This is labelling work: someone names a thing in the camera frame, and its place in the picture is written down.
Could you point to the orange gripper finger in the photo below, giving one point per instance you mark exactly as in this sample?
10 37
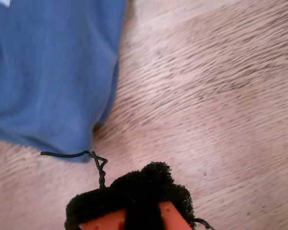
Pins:
103 203
172 194

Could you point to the blue T-shirt with print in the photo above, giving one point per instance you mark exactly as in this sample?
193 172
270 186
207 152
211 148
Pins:
50 72

